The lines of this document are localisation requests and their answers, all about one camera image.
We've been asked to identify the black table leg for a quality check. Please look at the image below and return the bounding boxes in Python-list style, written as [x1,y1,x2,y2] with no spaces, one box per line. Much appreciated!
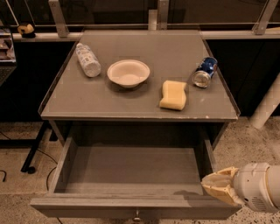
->
[0,122,57,174]

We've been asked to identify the yellow sponge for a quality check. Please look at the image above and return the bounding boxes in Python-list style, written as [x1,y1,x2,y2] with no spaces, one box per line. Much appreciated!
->
[159,80,186,110]

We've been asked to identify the clear plastic water bottle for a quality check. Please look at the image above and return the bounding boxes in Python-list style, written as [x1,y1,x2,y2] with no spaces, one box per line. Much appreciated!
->
[75,43,102,78]

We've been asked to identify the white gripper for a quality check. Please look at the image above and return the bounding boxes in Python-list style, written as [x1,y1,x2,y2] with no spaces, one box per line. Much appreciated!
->
[201,163,280,213]

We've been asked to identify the white paper bowl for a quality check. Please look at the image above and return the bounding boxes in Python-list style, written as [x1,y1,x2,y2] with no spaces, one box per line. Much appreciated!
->
[107,59,151,88]

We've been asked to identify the blue soda can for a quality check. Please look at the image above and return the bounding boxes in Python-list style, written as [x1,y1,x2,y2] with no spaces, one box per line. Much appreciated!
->
[192,57,218,88]

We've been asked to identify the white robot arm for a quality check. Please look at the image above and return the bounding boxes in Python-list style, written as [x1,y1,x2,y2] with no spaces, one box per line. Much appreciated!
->
[201,74,280,214]

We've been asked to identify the grey drawer cabinet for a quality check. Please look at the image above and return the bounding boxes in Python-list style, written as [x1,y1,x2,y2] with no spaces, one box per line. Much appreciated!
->
[39,30,239,142]

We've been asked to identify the black floor cable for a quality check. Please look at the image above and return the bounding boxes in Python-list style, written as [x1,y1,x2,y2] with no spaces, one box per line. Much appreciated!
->
[0,130,64,224]

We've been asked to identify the yellow black tape measure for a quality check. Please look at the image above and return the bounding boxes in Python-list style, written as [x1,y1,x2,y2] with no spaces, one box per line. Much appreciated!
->
[17,23,36,38]

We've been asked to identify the metal window rail frame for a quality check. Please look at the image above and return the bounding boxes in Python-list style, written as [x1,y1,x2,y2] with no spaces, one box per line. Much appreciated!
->
[0,0,280,41]

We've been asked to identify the grey top drawer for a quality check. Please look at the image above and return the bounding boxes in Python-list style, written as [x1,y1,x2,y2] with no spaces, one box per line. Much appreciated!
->
[31,137,238,221]

